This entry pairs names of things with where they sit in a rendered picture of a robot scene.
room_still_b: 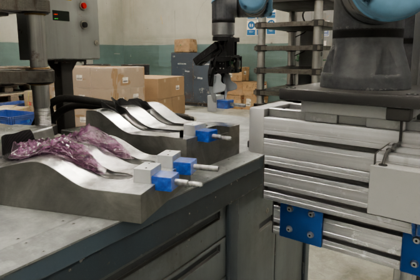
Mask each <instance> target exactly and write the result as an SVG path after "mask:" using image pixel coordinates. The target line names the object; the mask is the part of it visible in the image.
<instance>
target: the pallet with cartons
mask: <svg viewBox="0 0 420 280"><path fill-rule="evenodd" d="M144 87H145V101H146V102H158V103H161V104H162V105H164V106H166V107H167V108H168V109H170V110H171V111H172V112H174V113H181V114H184V113H185V95H184V76H157V75H144Z"/></svg>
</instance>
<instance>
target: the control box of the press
mask: <svg viewBox="0 0 420 280"><path fill-rule="evenodd" d="M49 1H50V8H51V12H50V13H49V14H48V15H46V16H45V17H44V20H45V30H46V48H47V63H48V65H49V67H50V68H51V69H53V70H54V75H55V82H54V92H55V97H56V96H59V95H65V94H68V95H74V90H73V69H74V67H75V65H76V63H77V62H79V63H83V62H86V60H93V59H100V49H99V23H98V0H49ZM16 18H17V33H18V42H19V57H20V60H29V44H28V28H27V19H26V15H24V14H16ZM75 127H76V123H75V111H74V110H71V111H68V112H66V113H64V114H63V115H62V116H61V117H60V118H58V120H57V133H58V134H61V130H62V129H69V128H75Z"/></svg>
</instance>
